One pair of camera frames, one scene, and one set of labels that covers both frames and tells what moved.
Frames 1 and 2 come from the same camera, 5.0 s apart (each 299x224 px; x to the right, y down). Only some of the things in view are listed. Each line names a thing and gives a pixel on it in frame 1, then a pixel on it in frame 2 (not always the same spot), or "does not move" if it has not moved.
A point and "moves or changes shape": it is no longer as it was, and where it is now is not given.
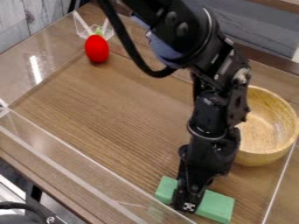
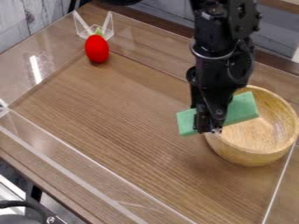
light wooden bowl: x=268 y=132 does not move
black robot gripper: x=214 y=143 → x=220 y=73
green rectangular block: x=215 y=206 moves or changes shape
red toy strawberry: x=98 y=46 does not move
